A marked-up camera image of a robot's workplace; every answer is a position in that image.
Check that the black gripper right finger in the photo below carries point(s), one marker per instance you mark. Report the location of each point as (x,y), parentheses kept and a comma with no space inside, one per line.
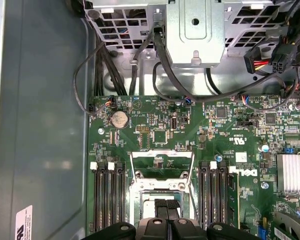
(176,227)

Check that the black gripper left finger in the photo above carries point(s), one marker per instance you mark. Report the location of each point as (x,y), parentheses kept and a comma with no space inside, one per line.
(161,225)

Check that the silver CPU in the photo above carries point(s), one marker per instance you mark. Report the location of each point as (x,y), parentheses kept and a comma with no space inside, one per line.
(148,208)

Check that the thin metal locking lever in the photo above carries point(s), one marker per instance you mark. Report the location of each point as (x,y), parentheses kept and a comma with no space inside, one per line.
(194,200)

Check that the metal socket cover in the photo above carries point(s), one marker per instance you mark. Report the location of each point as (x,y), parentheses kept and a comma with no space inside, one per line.
(145,153)

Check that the CPU socket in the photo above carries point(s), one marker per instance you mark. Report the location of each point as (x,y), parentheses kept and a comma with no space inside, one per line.
(160,185)

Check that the green RAM stick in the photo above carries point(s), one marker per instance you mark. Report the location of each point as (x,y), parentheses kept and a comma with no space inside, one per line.
(233,200)

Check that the green motherboard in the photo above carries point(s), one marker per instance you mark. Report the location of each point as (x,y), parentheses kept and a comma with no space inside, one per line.
(210,140)

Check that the silver internal USB port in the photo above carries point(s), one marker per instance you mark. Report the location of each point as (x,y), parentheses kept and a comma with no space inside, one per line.
(173,123)

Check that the silver coin battery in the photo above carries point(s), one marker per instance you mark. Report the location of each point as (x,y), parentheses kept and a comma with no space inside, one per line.
(119,119)

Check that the silver finned heatsink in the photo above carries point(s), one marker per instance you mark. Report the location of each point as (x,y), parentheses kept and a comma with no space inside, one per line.
(292,172)

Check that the white label sticker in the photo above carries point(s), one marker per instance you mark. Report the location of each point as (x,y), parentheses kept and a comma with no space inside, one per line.
(23,222)

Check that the black PC case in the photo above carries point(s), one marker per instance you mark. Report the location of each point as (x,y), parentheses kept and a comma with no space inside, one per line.
(45,100)

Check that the black power connector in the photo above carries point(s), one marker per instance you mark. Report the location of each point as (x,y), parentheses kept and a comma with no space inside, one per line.
(282,57)

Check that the silver metal drive cage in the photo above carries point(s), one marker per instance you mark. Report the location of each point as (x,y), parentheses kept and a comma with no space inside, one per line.
(93,16)

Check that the silver bracket with round hole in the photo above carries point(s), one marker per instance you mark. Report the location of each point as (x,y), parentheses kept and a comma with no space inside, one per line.
(195,42)

